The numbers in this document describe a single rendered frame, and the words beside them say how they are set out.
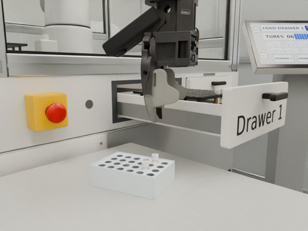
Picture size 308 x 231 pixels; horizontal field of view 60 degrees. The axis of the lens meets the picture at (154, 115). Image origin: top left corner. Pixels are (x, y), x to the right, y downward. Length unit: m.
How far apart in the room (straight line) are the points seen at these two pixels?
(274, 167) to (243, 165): 1.02
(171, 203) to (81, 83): 0.36
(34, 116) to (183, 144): 0.56
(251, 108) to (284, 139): 0.98
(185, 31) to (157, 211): 0.27
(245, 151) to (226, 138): 2.04
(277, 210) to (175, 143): 0.54
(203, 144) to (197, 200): 0.64
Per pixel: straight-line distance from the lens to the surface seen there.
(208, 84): 1.01
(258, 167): 2.52
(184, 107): 0.56
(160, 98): 0.45
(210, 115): 0.53
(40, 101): 0.56
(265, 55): 1.37
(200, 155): 1.07
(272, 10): 2.41
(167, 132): 0.88
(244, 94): 0.53
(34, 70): 0.60
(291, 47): 1.46
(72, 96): 0.65
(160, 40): 0.44
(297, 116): 1.54
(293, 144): 1.57
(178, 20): 0.45
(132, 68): 0.75
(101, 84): 0.69
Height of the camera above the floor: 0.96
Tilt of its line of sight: 10 degrees down
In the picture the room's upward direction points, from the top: straight up
